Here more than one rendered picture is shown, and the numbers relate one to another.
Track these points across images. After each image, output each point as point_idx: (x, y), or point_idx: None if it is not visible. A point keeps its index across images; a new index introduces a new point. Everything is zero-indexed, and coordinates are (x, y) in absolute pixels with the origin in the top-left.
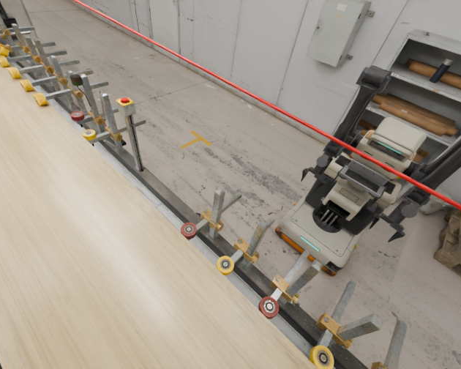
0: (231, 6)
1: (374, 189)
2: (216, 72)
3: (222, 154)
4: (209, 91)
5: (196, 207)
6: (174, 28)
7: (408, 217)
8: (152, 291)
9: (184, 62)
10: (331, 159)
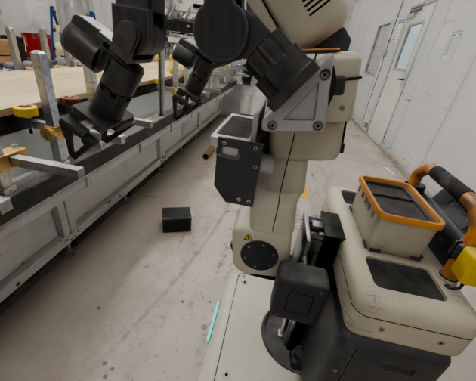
0: (455, 77)
1: (224, 133)
2: (409, 158)
3: (303, 209)
4: (381, 172)
5: (205, 215)
6: (391, 111)
7: (63, 48)
8: None
9: (383, 146)
10: (199, 59)
